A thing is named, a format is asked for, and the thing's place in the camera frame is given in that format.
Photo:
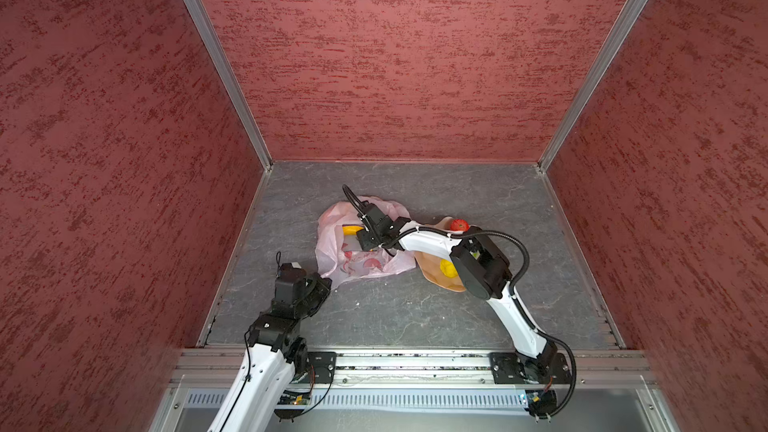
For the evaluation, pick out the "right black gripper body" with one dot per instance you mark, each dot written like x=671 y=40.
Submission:
x=371 y=238

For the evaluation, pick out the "yellow fake banana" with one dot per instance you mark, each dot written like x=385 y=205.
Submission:
x=351 y=230

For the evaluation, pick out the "pink plastic bag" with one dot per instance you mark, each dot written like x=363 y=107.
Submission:
x=339 y=255

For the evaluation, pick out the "yellow fake lemon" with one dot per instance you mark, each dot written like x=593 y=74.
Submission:
x=448 y=269

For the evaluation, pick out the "red fake fruit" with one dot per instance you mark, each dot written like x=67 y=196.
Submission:
x=459 y=225

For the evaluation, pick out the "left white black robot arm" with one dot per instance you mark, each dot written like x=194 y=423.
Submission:
x=276 y=376

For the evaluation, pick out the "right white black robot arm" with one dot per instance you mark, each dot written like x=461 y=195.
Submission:
x=489 y=265

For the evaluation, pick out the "left small circuit board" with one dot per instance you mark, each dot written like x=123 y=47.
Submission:
x=301 y=399

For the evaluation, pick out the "small circuit board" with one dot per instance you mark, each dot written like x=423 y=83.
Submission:
x=301 y=399
x=541 y=404

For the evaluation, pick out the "right small circuit board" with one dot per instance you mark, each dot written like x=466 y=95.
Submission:
x=541 y=404

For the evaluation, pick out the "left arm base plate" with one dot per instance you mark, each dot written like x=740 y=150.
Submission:
x=321 y=368

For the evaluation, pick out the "white slotted cable duct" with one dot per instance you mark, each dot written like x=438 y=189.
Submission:
x=460 y=401

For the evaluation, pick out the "aluminium front rail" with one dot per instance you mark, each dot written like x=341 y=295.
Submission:
x=467 y=368

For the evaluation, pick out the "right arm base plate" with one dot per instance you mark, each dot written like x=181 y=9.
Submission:
x=507 y=367

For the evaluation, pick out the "left aluminium corner post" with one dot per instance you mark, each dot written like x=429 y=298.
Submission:
x=223 y=67

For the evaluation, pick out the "aluminium corner post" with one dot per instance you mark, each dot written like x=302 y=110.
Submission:
x=223 y=67
x=620 y=30

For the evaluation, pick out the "right aluminium corner post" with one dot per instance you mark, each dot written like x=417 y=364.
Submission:
x=620 y=30

